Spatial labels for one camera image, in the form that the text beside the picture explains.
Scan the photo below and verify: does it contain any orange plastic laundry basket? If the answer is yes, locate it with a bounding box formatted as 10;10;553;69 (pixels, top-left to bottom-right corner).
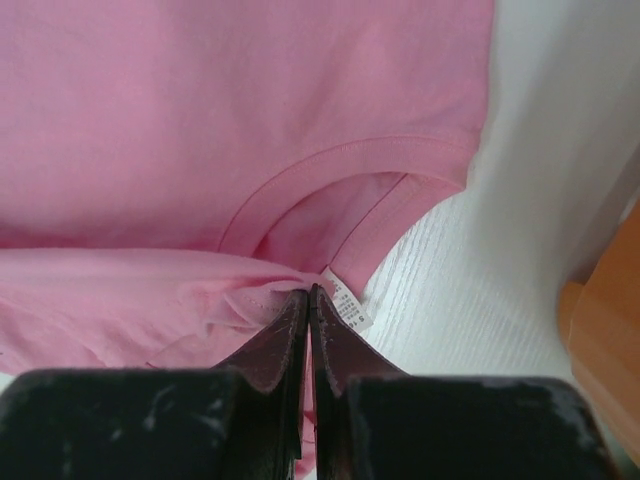
557;205;639;463

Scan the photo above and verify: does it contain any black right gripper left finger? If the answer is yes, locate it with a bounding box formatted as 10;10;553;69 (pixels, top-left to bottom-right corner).
1;290;307;479

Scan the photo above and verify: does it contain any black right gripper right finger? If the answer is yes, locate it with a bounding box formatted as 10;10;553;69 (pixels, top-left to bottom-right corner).
309;286;616;479

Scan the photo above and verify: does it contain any pink t shirt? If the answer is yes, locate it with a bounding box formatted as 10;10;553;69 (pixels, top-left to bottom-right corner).
0;0;496;480

